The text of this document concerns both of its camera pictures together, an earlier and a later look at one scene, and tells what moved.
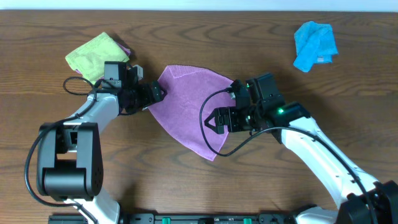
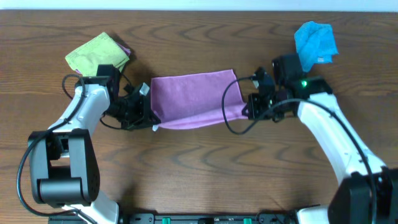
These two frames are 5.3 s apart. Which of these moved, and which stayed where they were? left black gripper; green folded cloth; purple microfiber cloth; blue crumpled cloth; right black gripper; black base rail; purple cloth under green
Moved: purple microfiber cloth; right black gripper; left black gripper
Stayed: blue crumpled cloth; black base rail; purple cloth under green; green folded cloth
